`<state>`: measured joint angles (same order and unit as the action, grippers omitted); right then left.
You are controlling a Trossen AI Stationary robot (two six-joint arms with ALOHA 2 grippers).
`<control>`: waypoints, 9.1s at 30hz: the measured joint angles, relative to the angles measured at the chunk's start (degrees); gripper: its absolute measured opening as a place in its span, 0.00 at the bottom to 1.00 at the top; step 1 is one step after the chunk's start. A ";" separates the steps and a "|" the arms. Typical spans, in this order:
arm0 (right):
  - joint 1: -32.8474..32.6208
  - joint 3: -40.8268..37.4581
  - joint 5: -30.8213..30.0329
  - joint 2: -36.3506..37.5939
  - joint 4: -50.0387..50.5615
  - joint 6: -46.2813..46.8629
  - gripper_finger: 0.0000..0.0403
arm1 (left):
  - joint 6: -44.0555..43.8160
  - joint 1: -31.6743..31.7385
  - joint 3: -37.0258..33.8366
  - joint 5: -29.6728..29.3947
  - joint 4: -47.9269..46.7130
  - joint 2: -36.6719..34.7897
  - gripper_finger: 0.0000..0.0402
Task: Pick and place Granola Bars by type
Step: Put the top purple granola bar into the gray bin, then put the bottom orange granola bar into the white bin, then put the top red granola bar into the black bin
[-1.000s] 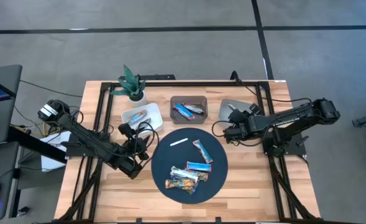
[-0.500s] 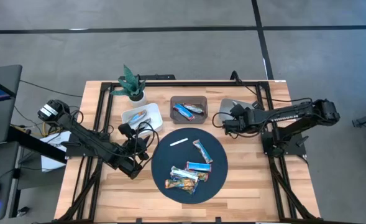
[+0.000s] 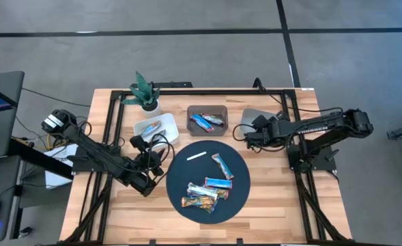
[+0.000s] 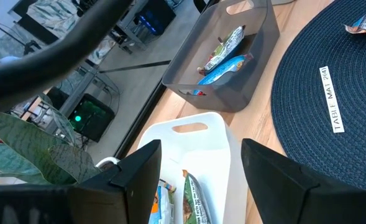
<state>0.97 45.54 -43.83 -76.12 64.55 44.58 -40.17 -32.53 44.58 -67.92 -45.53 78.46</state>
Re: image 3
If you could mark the round dark blue woven mat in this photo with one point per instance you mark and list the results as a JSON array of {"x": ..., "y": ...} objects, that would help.
[{"x": 194, "y": 171}]

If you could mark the silver green granola bar wrapper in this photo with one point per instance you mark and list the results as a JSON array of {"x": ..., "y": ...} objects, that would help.
[{"x": 213, "y": 119}]

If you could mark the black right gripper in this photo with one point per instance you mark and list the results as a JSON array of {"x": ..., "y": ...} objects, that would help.
[{"x": 265, "y": 135}]

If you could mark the green snake plant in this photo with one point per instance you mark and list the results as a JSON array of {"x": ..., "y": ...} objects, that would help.
[{"x": 144, "y": 90}]

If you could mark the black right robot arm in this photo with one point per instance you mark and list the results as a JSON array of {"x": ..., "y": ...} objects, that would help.
[{"x": 323, "y": 124}]

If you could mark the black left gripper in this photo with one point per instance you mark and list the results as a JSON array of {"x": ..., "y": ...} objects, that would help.
[{"x": 146, "y": 181}]

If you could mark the grey plastic bin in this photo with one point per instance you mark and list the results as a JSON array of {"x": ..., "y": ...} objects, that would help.
[{"x": 248, "y": 116}]

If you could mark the black power strip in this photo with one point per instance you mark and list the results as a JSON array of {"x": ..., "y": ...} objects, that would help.
[{"x": 171, "y": 84}]

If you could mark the white mat label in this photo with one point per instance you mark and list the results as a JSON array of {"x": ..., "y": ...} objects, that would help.
[{"x": 196, "y": 156}]

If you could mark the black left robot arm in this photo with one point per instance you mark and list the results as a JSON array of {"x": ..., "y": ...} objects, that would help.
[{"x": 88, "y": 145}]

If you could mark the grey side desk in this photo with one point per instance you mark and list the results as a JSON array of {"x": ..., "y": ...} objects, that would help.
[{"x": 6, "y": 191}]

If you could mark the white paper sheet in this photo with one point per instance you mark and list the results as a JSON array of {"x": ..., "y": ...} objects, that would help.
[{"x": 55, "y": 177}]

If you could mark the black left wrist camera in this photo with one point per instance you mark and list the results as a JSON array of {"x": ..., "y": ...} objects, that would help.
[{"x": 138, "y": 143}]

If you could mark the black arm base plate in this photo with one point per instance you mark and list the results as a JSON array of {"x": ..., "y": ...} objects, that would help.
[
  {"x": 84, "y": 165},
  {"x": 323, "y": 162}
]

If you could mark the white plastic bin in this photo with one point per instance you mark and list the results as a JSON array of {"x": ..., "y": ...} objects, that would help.
[{"x": 168, "y": 123}]

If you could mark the black aluminium table frame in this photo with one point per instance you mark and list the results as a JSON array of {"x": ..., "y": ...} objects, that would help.
[{"x": 204, "y": 92}]

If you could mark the brown plastic bin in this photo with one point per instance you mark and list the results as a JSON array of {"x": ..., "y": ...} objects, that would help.
[{"x": 221, "y": 131}]

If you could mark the white plant pot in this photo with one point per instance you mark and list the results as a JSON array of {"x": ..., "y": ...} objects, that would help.
[{"x": 153, "y": 111}]

